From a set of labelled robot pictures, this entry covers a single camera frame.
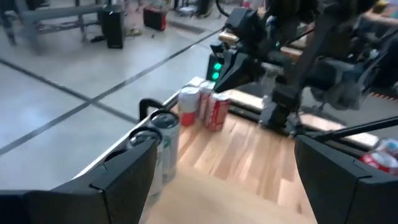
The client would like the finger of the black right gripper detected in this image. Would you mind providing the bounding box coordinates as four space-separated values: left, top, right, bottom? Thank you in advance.
213 51 265 93

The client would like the striped floor mat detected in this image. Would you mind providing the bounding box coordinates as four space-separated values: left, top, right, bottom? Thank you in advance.
167 20 206 35

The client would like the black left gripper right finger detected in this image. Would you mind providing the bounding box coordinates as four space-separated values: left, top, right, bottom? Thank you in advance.
294 136 398 224

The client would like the red black equipment case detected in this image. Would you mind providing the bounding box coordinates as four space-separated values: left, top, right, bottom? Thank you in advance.
142 6 167 32

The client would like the red Coca-Cola can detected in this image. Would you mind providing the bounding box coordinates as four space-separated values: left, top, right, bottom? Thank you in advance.
359 151 398 175
205 91 231 132

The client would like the black tower speaker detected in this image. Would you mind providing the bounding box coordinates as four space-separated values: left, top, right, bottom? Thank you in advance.
101 4 126 50

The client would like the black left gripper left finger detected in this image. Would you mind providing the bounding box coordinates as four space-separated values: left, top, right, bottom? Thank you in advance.
0 139 159 224

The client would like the black hook bracket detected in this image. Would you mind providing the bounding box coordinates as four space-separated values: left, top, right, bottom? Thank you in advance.
139 98 167 122

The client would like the white can with red base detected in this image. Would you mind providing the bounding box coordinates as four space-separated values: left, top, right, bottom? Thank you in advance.
177 86 201 128

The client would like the wooden shelf with black frame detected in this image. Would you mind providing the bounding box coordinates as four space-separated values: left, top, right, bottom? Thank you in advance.
136 164 318 224

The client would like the grey metal workbench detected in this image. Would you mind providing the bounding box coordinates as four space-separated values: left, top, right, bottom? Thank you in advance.
0 0 105 47

